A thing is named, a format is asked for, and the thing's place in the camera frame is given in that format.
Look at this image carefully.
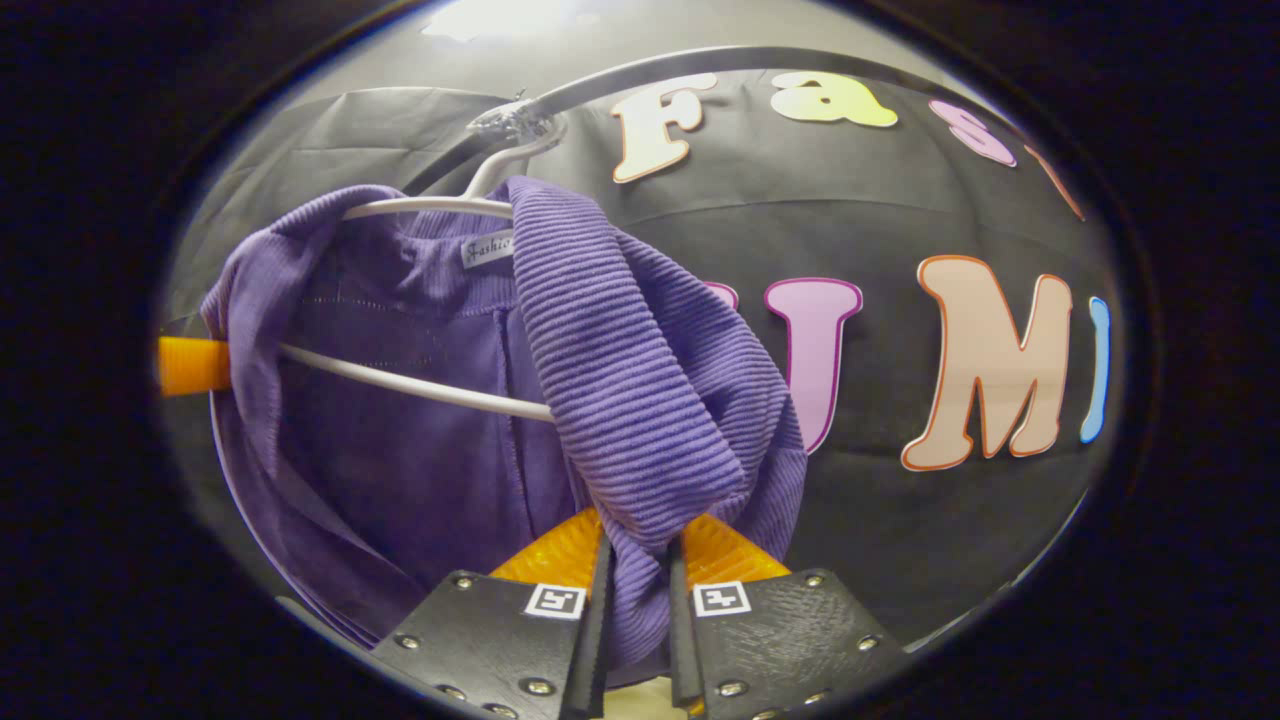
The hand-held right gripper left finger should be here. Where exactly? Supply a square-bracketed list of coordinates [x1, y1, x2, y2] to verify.
[368, 505, 614, 720]

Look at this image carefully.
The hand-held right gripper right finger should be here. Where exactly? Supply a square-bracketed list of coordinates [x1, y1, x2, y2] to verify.
[665, 512, 911, 720]

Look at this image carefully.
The white hanger with garment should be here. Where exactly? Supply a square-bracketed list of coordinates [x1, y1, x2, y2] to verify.
[207, 95, 568, 571]

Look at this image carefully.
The purple ribbed garment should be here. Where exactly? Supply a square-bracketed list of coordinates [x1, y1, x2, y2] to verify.
[200, 175, 809, 691]

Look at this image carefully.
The black clothes rack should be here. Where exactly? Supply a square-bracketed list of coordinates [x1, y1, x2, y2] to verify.
[400, 45, 1011, 196]

